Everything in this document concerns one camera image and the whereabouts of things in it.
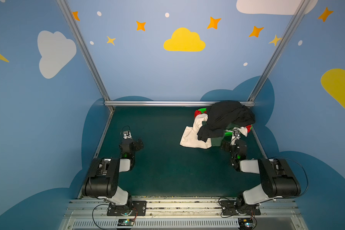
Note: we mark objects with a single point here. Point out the right green circuit board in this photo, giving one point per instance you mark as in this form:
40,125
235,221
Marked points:
246,224

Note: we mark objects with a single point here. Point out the red t shirt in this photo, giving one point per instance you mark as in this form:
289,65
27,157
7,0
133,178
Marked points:
197,112

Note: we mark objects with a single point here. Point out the bright green plastic basket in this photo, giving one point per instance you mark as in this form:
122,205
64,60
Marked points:
218,140

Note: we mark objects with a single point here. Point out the right side floor rail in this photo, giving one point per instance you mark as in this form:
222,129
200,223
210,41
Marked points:
259,143

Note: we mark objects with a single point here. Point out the white t shirt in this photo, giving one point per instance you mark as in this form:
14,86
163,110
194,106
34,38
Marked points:
190,138

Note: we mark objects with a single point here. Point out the right rear aluminium post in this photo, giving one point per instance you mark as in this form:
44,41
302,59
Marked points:
286,37

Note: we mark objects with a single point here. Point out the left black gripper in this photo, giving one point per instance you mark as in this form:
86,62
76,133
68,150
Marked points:
133,145

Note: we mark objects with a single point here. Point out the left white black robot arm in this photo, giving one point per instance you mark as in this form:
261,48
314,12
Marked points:
103,175

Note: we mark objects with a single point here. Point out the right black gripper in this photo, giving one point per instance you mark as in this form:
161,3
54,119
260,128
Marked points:
230,145

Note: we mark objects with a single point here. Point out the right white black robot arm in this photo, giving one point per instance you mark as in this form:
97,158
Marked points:
277,180

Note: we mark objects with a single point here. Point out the aluminium post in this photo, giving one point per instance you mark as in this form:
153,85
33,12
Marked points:
286,37
71,21

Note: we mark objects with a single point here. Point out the left rear aluminium post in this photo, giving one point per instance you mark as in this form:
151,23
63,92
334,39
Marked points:
71,21

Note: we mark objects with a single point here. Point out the green circuit board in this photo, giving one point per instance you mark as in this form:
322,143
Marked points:
125,223
246,224

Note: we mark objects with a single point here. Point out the black t shirt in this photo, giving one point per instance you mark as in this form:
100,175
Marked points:
220,115

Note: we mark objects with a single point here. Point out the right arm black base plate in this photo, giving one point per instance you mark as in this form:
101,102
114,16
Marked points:
231,208

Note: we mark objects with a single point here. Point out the left green circuit board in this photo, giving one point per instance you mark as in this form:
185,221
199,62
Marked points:
125,223

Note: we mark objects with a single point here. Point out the rear horizontal aluminium rail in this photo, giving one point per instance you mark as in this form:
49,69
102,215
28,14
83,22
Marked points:
160,103

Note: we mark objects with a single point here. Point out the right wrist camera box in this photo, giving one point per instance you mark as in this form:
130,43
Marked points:
236,134

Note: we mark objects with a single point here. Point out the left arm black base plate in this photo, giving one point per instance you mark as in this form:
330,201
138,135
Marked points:
132,208

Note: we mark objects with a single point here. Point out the front aluminium rail bed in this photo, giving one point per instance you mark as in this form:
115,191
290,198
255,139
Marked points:
181,213

